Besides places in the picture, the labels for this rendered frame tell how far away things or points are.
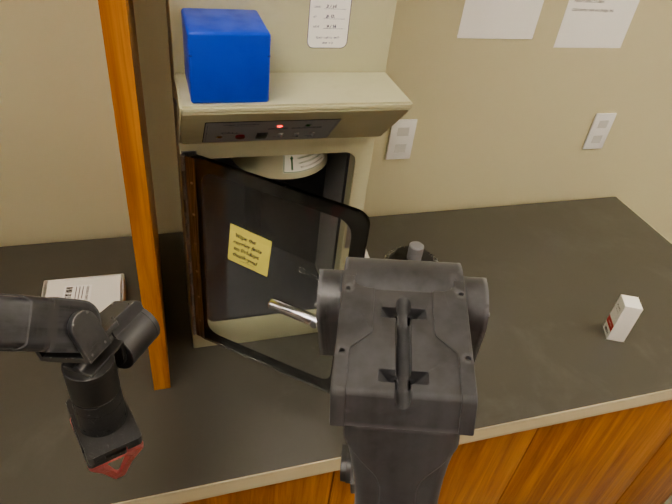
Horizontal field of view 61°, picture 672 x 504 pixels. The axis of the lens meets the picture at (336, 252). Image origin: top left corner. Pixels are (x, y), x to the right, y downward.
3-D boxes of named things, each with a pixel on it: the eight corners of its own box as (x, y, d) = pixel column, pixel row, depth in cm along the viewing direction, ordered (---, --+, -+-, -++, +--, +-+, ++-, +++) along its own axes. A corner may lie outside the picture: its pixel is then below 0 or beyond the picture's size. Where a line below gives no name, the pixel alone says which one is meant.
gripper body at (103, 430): (117, 389, 77) (109, 351, 73) (144, 445, 71) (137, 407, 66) (67, 409, 74) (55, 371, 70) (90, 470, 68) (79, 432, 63)
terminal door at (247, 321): (199, 333, 111) (187, 151, 87) (340, 395, 103) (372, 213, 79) (196, 335, 111) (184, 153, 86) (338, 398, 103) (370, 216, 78)
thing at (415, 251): (384, 255, 112) (389, 228, 108) (430, 258, 112) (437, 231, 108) (389, 287, 104) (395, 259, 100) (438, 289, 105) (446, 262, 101)
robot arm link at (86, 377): (47, 365, 63) (91, 381, 62) (89, 325, 68) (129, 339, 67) (60, 404, 67) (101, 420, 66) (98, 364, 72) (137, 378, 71)
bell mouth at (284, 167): (224, 134, 108) (223, 106, 105) (313, 130, 113) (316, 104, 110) (238, 182, 95) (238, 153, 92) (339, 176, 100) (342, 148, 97)
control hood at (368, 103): (176, 137, 86) (172, 72, 80) (377, 129, 95) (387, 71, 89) (183, 176, 77) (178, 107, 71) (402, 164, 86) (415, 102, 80)
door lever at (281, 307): (282, 293, 94) (282, 281, 92) (334, 313, 91) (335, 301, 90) (265, 312, 90) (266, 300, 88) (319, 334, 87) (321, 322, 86)
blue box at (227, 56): (184, 74, 79) (180, 6, 74) (255, 73, 82) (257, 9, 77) (191, 104, 72) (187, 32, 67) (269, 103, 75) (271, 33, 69)
